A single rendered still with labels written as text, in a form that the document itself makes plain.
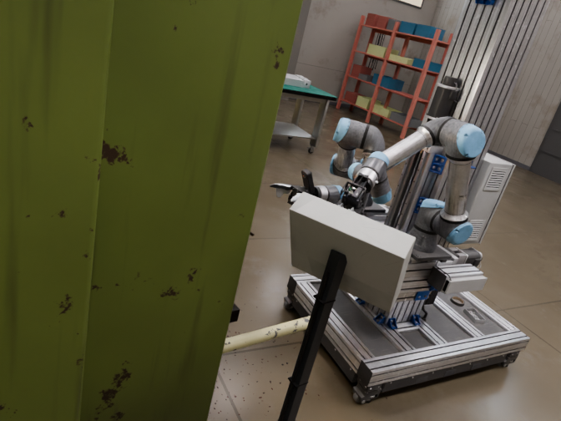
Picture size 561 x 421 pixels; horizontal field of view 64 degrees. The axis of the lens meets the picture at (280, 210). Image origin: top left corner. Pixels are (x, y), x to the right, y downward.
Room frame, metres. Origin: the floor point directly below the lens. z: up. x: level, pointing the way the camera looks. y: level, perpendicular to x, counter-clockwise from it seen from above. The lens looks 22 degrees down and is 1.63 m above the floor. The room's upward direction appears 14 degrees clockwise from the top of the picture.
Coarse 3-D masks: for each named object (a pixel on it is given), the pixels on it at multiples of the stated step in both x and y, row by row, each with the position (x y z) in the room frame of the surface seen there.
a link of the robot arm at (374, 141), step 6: (372, 126) 2.07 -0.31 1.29; (372, 132) 2.04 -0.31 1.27; (378, 132) 2.06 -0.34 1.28; (366, 138) 2.03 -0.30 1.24; (372, 138) 2.03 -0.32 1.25; (378, 138) 2.04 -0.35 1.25; (366, 144) 2.03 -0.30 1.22; (372, 144) 2.02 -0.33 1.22; (378, 144) 2.02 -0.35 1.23; (384, 144) 2.05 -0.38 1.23; (366, 150) 2.03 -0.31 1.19; (372, 150) 2.01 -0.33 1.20; (378, 150) 2.01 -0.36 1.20; (366, 156) 2.02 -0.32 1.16; (366, 198) 1.95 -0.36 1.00
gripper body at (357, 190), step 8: (360, 176) 1.51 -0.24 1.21; (368, 176) 1.51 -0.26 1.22; (352, 184) 1.47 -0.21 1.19; (360, 184) 1.50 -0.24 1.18; (368, 184) 1.51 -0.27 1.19; (344, 192) 1.45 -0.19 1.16; (352, 192) 1.46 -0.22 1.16; (360, 192) 1.44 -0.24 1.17; (368, 192) 1.53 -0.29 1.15; (344, 200) 1.45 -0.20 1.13; (352, 200) 1.44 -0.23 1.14; (360, 200) 1.43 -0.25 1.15
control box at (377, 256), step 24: (312, 216) 1.15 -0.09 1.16; (336, 216) 1.15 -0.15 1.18; (360, 216) 1.16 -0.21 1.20; (312, 240) 1.18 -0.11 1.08; (336, 240) 1.13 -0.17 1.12; (360, 240) 1.09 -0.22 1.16; (384, 240) 1.09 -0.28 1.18; (408, 240) 1.09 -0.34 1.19; (312, 264) 1.24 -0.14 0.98; (360, 264) 1.13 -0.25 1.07; (384, 264) 1.08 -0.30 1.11; (360, 288) 1.18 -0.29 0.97; (384, 288) 1.13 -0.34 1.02
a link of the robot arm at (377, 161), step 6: (372, 156) 1.62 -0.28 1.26; (378, 156) 1.62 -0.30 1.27; (384, 156) 1.63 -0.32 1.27; (366, 162) 1.60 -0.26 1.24; (372, 162) 1.59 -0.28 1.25; (378, 162) 1.59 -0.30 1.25; (384, 162) 1.61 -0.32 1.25; (372, 168) 1.56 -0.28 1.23; (378, 168) 1.58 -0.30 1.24; (384, 168) 1.60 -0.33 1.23; (378, 174) 1.56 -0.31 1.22; (384, 174) 1.60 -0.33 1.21; (378, 180) 1.60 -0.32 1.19
